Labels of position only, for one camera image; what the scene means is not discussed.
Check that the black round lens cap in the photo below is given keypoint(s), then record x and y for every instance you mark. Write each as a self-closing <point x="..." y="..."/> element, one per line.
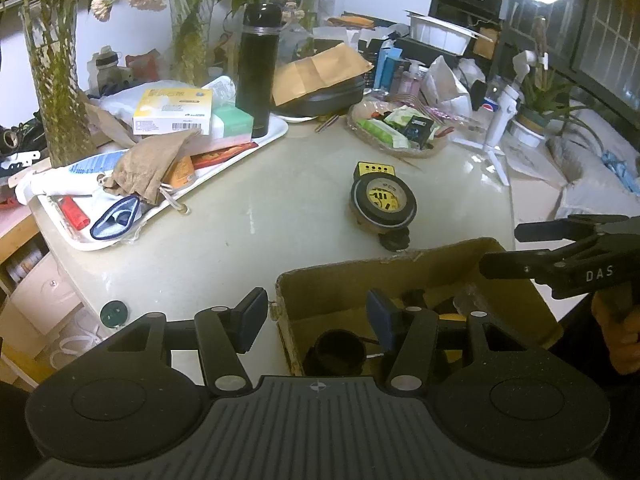
<point x="395" y="240"/>

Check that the dark grey cylinder container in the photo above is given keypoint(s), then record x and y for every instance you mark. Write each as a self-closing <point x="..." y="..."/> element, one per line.
<point x="336" y="352"/>

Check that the black snack packet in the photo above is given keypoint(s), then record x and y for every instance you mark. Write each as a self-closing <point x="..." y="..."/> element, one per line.
<point x="417" y="132"/>

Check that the white and blue tube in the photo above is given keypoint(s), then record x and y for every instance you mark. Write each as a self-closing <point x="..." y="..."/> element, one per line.
<point x="70" y="172"/>

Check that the potted plant in white pot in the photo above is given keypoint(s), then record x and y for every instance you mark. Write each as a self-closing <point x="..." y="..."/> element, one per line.
<point x="530" y="127"/>

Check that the red flat packet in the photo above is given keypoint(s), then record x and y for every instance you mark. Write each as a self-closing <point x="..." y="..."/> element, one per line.
<point x="225" y="154"/>

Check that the blue and white mask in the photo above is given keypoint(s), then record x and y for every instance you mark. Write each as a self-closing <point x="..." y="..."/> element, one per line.
<point x="115" y="220"/>

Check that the tall glass vase with plant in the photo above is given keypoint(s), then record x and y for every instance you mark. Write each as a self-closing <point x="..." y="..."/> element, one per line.
<point x="57" y="90"/>

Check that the black thermos bottle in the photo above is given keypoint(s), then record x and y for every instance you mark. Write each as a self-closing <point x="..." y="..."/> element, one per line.
<point x="257" y="70"/>

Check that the orange snack packet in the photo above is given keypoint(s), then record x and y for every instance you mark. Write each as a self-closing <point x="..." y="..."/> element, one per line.
<point x="181" y="172"/>

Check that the orange rounded sponge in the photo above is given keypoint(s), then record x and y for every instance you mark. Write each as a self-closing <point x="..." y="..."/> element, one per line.
<point x="452" y="316"/>

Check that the white plastic tray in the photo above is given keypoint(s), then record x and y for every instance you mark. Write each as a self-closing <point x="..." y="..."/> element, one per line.
<point x="270" y="127"/>

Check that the narrow glass vase with stems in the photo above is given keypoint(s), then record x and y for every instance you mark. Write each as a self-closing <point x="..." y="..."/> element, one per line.
<point x="307" y="15"/>

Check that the glass bowl of snacks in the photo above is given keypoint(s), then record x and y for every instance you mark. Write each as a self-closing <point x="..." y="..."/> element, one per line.
<point x="360" y="132"/>

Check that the yellow and black box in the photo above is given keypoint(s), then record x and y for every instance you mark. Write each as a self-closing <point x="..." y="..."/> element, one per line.
<point x="374" y="167"/>

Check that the green tissue pack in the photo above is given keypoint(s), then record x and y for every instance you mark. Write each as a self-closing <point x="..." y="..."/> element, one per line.
<point x="231" y="122"/>

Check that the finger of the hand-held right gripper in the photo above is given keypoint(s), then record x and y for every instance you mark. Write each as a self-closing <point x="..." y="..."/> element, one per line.
<point x="520" y="262"/>
<point x="550" y="230"/>

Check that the white foil food container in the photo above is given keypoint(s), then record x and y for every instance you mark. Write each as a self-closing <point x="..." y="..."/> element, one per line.
<point x="445" y="30"/>

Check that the black zipper case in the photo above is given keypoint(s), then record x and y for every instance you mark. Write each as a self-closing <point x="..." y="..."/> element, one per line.
<point x="325" y="100"/>

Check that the white plastic bag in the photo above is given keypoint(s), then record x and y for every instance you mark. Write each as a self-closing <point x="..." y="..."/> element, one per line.
<point x="445" y="85"/>

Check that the glass vase with green stems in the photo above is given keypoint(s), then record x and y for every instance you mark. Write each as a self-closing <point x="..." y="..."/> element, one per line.
<point x="190" y="40"/>

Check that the yellow and white carton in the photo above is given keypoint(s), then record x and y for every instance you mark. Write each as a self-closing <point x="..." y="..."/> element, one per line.
<point x="170" y="110"/>

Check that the plastic soda bottle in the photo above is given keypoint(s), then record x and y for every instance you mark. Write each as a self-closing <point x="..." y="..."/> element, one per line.
<point x="491" y="100"/>

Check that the light green snack packet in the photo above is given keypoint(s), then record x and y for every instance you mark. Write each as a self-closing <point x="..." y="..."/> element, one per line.
<point x="405" y="116"/>

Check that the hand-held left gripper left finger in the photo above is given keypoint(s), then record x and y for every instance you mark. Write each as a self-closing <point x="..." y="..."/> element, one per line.
<point x="252" y="317"/>

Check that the red lighter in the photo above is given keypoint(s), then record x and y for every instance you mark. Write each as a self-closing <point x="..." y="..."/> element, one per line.
<point x="75" y="212"/>

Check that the brown paper envelope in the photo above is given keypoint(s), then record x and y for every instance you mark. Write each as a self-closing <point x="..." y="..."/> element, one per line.
<point x="320" y="72"/>

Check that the clear bottle with black cap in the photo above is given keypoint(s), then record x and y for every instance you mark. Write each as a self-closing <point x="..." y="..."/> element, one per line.
<point x="107" y="72"/>

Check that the person's right hand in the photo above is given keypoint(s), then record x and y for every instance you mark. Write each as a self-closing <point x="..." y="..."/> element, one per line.
<point x="622" y="332"/>

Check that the white phone gimbal tripod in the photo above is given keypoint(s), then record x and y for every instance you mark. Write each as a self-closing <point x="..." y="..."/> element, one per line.
<point x="500" y="110"/>

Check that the black tape roll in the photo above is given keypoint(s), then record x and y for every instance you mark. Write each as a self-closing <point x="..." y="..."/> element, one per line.
<point x="406" y="210"/>

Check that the white drawer cabinet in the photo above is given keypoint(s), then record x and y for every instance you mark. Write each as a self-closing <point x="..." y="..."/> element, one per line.
<point x="40" y="290"/>

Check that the blue carton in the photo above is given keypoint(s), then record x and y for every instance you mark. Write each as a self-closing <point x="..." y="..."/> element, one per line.
<point x="387" y="67"/>

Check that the pink pump bottle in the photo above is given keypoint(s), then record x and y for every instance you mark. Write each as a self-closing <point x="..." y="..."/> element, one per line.
<point x="412" y="80"/>

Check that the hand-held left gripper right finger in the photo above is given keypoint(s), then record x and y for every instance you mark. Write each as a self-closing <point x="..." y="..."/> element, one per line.
<point x="382" y="317"/>

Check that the brown cardboard box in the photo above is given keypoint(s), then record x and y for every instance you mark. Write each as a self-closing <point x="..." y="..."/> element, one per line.
<point x="350" y="280"/>

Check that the white wrapped pack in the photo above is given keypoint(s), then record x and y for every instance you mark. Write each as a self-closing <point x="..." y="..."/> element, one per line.
<point x="222" y="90"/>

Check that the dark green round lid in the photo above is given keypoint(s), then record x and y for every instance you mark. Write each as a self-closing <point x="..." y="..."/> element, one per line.
<point x="114" y="313"/>

